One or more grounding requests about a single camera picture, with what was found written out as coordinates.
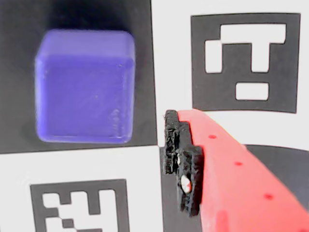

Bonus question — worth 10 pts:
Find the black white marker checkerboard mat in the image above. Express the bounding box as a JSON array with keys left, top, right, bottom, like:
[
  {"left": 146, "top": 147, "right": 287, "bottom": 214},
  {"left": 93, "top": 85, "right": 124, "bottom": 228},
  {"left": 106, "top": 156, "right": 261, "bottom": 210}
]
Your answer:
[{"left": 0, "top": 0, "right": 309, "bottom": 232}]

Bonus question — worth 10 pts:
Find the blue cube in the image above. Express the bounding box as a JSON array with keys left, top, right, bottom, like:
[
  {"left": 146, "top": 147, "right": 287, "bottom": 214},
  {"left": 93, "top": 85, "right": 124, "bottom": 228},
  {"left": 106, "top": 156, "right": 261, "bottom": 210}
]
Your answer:
[{"left": 34, "top": 29, "right": 136, "bottom": 145}]

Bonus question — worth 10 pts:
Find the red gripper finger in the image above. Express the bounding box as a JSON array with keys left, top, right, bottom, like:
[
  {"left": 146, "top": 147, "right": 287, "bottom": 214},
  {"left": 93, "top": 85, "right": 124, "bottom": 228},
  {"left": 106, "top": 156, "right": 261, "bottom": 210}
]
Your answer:
[{"left": 163, "top": 109, "right": 309, "bottom": 232}]

